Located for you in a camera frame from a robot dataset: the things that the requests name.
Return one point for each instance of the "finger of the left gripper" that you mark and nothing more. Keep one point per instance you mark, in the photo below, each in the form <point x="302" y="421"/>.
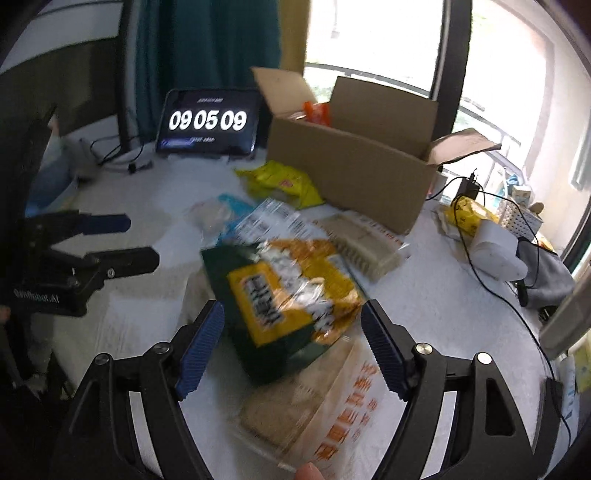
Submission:
<point x="124" y="263"/>
<point x="103" y="224"/>

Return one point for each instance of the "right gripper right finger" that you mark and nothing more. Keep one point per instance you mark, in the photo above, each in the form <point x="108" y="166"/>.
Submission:
<point x="488" y="439"/>

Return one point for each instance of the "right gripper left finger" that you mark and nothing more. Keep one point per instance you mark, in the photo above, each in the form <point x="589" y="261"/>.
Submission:
<point x="99" y="441"/>

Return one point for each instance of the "blue white snack bag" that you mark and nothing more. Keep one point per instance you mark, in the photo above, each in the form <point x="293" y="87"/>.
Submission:
<point x="271" y="220"/>

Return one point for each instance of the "green yellow noodle bag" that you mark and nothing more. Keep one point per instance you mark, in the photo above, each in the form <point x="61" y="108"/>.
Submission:
<point x="286" y="302"/>

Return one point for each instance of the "toast bread bag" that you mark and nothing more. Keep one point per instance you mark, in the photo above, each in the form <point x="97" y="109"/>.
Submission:
<point x="337" y="413"/>
<point x="368" y="245"/>

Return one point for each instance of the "orange snack bag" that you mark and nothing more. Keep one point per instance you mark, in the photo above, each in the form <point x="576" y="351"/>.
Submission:
<point x="317" y="113"/>

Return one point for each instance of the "operator thumb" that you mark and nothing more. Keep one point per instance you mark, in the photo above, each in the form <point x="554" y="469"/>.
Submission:
<point x="308" y="471"/>

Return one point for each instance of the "light blue snack pack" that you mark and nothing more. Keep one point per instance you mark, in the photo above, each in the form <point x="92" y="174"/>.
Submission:
<point x="214" y="216"/>

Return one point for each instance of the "steel travel mug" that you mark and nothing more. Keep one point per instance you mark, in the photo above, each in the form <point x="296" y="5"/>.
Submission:
<point x="570" y="322"/>

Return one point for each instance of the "black tablet clock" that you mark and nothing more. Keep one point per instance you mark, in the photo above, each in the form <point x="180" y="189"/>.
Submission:
<point x="210" y="122"/>

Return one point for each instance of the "grey cloth pouch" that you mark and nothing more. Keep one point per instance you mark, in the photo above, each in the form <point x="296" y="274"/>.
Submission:
<point x="548" y="281"/>

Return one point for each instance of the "yellow snack bag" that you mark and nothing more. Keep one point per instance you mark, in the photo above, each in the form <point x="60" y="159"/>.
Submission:
<point x="280" y="182"/>

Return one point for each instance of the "white charger box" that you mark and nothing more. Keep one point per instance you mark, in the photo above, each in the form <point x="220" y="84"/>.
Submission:
<point x="494" y="251"/>

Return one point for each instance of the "teal curtain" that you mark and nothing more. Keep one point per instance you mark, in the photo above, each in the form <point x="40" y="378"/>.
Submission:
<point x="199" y="45"/>

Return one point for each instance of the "white mesh basket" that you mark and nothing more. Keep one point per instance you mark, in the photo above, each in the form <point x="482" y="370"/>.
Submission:
<point x="520" y="221"/>

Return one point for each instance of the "yellow wet wipes pack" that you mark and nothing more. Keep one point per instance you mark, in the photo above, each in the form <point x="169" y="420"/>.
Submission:
<point x="467" y="214"/>

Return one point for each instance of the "brown cardboard box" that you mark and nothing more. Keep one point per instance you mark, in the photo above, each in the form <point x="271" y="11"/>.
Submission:
<point x="378" y="155"/>

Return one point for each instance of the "yellow curtain left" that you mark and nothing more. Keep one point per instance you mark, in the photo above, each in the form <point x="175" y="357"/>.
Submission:
<point x="294" y="20"/>

